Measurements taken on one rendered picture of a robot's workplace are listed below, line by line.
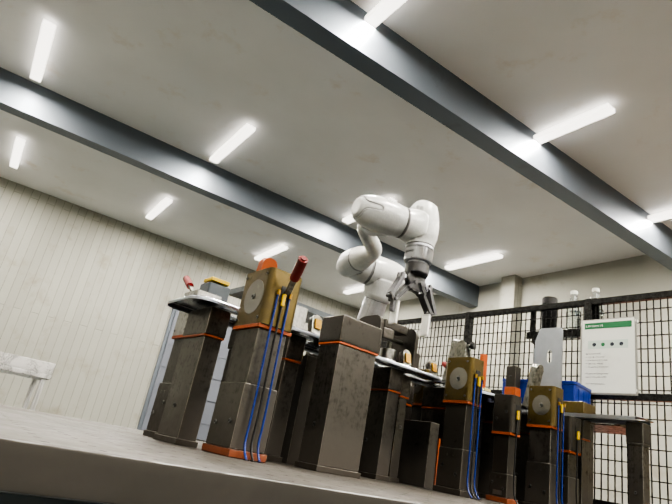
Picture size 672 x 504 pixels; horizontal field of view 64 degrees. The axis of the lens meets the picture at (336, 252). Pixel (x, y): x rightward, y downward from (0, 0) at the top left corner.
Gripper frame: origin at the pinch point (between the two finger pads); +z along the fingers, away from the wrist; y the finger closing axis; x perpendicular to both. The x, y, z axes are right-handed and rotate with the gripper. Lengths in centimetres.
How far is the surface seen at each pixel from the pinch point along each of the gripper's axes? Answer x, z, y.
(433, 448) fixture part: 6.9, 33.0, -9.0
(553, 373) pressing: 4, -3, -73
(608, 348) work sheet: 10, -20, -101
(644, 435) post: 41, 18, -60
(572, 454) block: 23, 26, -54
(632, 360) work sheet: 20, -15, -101
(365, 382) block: 20.7, 23.5, 31.3
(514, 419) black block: 20.6, 21.2, -25.8
